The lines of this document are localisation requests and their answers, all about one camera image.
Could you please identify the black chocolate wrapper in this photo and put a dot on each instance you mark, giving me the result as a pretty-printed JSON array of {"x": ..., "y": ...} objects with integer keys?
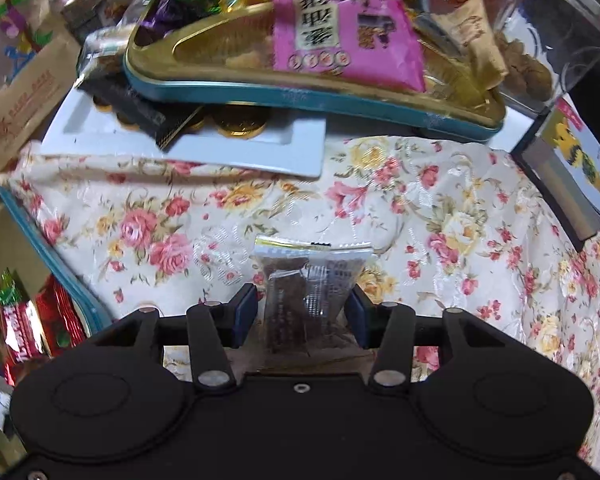
[{"x": 140, "y": 110}]

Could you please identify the red snack packet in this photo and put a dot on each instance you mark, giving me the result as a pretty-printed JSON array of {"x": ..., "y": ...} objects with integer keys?
[{"x": 22, "y": 335}]

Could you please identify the small brown paper packet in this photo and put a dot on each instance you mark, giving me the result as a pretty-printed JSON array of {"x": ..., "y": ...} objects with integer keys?
[{"x": 475, "y": 40}]

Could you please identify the teal tin tray with sweets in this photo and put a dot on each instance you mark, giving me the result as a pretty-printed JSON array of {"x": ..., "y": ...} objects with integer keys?
[{"x": 280, "y": 105}]

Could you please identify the pink snack packet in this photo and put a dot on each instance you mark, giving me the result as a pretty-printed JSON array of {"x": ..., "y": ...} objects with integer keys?
[{"x": 340, "y": 45}]

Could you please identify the clear plastic jar with walnuts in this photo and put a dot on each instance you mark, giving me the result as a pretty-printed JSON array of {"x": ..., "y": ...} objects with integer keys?
[{"x": 555, "y": 25}]

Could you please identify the row of gold foil coins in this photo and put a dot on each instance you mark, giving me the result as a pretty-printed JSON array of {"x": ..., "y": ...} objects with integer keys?
[{"x": 237, "y": 122}]

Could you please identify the purple foil candy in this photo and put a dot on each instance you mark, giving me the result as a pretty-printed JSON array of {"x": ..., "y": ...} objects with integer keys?
[{"x": 157, "y": 17}]

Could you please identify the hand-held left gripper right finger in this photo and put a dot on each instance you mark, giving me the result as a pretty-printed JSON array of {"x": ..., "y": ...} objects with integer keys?
[{"x": 356, "y": 320}]

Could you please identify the white rectangular tray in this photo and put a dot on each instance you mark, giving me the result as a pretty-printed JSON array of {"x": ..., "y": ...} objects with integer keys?
[{"x": 260, "y": 155}]

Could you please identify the floral tablecloth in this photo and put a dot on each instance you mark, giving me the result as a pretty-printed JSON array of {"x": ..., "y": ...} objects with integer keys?
[{"x": 430, "y": 200}]

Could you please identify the brown paper snack bag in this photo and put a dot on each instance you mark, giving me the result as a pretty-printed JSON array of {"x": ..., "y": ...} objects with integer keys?
[{"x": 25, "y": 100}]

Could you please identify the card stand with yellow picture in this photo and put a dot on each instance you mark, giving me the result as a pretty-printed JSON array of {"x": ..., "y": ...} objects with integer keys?
[{"x": 570, "y": 160}]

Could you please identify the clear packet with brown cake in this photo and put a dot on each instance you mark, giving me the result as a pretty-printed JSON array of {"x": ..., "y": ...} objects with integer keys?
[{"x": 305, "y": 300}]

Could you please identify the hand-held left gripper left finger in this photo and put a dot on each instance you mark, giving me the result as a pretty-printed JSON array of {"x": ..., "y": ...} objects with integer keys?
[{"x": 245, "y": 315}]

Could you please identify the gold metal tray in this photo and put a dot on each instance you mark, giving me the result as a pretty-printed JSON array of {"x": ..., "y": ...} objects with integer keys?
[{"x": 0, "y": 240}]

